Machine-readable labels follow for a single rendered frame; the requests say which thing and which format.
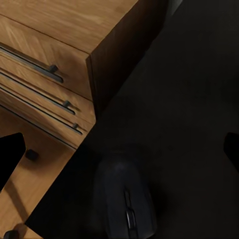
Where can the cabinet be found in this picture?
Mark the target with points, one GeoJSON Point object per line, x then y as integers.
{"type": "Point", "coordinates": [63, 61]}

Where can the desk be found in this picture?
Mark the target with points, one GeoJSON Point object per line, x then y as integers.
{"type": "Point", "coordinates": [173, 114]}

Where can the swivel chair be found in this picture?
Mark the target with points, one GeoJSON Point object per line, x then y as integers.
{"type": "Point", "coordinates": [31, 156]}

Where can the mouse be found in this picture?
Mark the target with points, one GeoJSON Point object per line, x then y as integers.
{"type": "Point", "coordinates": [122, 201]}

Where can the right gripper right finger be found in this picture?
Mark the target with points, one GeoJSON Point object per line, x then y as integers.
{"type": "Point", "coordinates": [231, 148]}

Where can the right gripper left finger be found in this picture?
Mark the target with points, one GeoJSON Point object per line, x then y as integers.
{"type": "Point", "coordinates": [12, 148]}

